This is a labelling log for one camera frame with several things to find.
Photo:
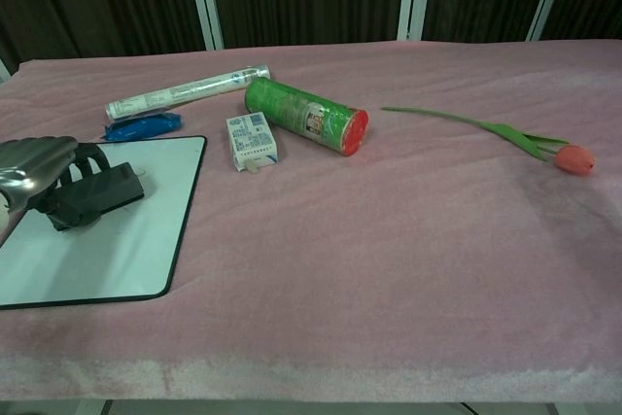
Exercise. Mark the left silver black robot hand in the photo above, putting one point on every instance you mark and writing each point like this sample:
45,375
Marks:
34,167

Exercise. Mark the black board eraser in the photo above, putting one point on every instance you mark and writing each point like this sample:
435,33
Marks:
116,186

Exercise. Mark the blue plastic packet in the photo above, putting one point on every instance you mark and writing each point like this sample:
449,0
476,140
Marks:
146,126

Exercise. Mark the white wrapped tube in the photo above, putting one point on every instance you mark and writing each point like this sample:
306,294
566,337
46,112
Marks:
194,87

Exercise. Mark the small white milk carton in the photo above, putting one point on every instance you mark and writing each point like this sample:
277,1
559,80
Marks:
252,143

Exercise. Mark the green chips can red lid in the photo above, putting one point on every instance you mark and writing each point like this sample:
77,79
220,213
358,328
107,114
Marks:
291,106

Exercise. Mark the pink fleece table cloth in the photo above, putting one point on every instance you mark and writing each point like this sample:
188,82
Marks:
364,240

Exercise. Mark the pink tulip with green stem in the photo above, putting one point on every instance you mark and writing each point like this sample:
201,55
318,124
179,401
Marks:
576,158

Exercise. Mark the white board with black frame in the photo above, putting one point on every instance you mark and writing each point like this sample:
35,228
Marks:
121,240

